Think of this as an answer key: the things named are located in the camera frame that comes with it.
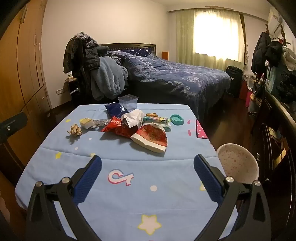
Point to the red plastic bin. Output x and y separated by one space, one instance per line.
244 90

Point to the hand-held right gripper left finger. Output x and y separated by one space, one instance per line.
89 178

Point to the small yellow white container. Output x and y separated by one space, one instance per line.
86 122

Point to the pale sheer curtain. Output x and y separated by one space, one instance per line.
185 34

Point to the dark nightstand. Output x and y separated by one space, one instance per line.
71 87

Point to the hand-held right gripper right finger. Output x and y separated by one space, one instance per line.
208 178

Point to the teal plastic dish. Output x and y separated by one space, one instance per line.
177 119

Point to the dark wooden bed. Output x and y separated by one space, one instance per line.
129 46

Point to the crumpled brown paper ball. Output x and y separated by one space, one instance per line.
74 130

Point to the white round stool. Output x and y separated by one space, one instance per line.
238 163

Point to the small orange toy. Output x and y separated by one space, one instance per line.
151 114

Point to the teal candy wrapper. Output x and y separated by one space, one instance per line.
157 119

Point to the white wall socket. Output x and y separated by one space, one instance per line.
60 91

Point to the black chair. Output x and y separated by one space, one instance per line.
82 88

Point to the silver foil wrapper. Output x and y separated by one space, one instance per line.
101 122

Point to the teal printed bag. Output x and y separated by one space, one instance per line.
275 77

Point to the wooden wardrobe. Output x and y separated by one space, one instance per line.
23 69

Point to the blue fleece blanket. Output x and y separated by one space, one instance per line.
107 78

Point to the hanging black coat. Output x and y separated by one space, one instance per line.
274 53
260 52

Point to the crumpled white packet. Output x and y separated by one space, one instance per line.
133 118

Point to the black puffer jacket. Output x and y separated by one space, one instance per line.
91 55

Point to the dark wooden dresser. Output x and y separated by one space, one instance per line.
277 129

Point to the grey patterned garment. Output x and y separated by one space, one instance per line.
71 49

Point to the hanging white garment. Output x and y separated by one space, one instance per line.
289 58

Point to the dark blue patterned duvet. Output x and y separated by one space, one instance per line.
171 74

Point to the red snack packet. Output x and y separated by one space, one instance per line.
116 128

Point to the clear plastic zip bag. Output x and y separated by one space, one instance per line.
128 102

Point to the dark blue snack packet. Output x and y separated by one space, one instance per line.
114 109

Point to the black suitcase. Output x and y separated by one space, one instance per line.
234 80

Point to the light blue printed tablecloth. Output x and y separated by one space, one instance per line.
138 176

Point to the red and white pouch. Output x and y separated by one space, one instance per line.
151 138

